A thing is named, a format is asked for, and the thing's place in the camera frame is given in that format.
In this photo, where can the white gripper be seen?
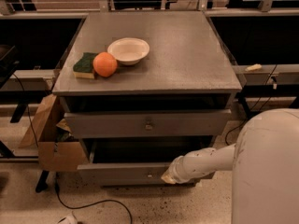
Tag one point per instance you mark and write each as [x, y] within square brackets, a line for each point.
[177, 171]

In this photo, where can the grey drawer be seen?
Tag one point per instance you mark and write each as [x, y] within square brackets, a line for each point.
[135, 161]
[146, 124]

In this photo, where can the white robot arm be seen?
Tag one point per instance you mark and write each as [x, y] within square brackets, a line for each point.
[264, 162]

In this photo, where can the grey top drawer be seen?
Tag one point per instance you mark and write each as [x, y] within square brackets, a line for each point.
[146, 124]

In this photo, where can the grey drawer cabinet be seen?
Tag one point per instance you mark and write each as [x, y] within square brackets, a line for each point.
[186, 69]

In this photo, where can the white object on floor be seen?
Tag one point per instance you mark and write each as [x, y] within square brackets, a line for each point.
[69, 219]

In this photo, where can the brown cardboard box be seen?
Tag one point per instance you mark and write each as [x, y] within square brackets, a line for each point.
[53, 155]

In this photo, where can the orange fruit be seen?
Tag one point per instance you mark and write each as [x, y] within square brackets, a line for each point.
[104, 64]

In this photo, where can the white bowl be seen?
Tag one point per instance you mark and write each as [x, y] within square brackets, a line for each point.
[129, 51]

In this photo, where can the green yellow sponge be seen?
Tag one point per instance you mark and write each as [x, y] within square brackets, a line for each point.
[83, 68]

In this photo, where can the small yellow foam piece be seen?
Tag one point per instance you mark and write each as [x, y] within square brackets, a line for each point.
[254, 67]

